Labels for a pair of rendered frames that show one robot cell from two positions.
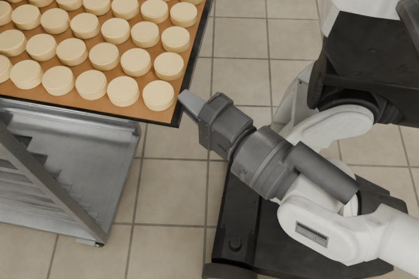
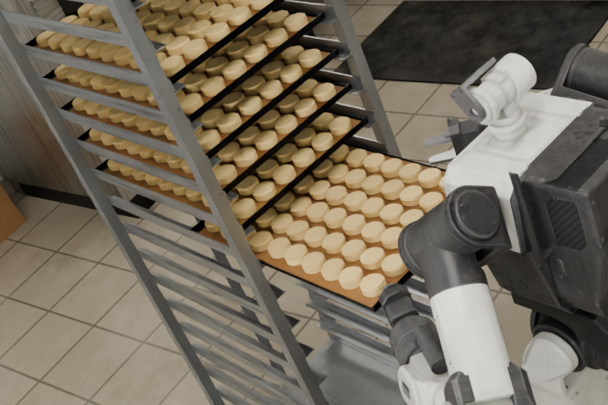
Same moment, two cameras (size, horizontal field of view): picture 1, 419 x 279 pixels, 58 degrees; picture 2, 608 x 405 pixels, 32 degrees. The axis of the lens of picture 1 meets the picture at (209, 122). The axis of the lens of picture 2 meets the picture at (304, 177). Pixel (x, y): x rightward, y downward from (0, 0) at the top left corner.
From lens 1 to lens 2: 1.50 m
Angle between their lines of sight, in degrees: 42
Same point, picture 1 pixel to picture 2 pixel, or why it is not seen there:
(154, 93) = (368, 282)
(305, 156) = (421, 333)
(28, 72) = (296, 252)
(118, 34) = (371, 234)
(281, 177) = (407, 349)
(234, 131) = (395, 313)
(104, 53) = (352, 248)
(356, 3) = not seen: hidden behind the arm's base
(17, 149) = (282, 324)
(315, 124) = (527, 353)
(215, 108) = (388, 293)
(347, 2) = not seen: hidden behind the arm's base
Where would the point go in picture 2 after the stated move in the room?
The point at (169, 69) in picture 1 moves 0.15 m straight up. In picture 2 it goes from (390, 266) to (365, 207)
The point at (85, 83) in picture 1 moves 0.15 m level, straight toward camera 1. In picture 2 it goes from (327, 267) to (320, 318)
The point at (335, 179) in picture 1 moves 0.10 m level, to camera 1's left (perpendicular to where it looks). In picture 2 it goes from (429, 350) to (380, 338)
